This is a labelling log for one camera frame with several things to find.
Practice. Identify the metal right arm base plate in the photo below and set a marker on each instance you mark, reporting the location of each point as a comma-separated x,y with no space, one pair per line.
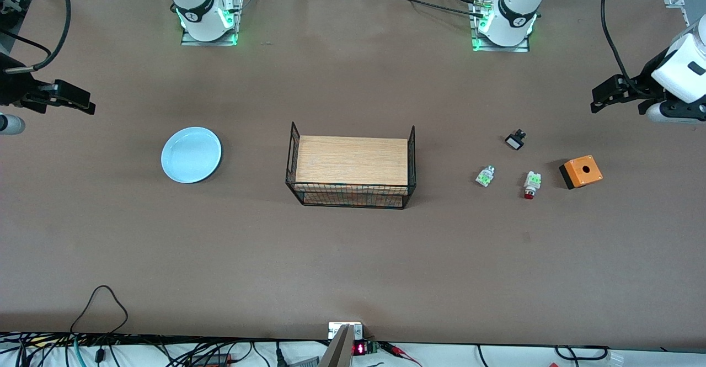
231,30

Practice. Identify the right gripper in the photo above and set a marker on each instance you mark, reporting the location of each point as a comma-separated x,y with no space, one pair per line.
12,89

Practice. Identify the grey metal profile bar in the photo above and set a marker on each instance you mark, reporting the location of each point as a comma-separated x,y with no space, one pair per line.
337,350

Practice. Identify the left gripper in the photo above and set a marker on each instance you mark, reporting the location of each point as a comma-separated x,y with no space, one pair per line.
639,83

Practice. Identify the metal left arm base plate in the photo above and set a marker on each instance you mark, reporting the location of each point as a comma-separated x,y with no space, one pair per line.
481,46

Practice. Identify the small red digit display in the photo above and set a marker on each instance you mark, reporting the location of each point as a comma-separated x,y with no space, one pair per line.
361,349

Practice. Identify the black square white push button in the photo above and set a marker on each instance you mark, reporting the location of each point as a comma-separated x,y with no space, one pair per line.
515,140

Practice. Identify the orange button enclosure box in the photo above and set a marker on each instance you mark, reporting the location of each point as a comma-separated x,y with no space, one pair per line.
583,171

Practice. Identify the green push button switch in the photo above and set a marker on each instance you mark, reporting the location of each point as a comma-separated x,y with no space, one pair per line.
485,176

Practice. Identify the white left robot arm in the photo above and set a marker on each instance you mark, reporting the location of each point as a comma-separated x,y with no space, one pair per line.
515,3

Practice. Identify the white metal edge bracket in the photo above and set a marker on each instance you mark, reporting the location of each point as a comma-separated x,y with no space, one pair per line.
357,329

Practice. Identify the light blue round plate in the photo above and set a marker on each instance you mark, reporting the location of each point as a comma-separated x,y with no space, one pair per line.
191,155

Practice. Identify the red push button switch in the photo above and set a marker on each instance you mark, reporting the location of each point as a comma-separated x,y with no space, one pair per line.
532,184

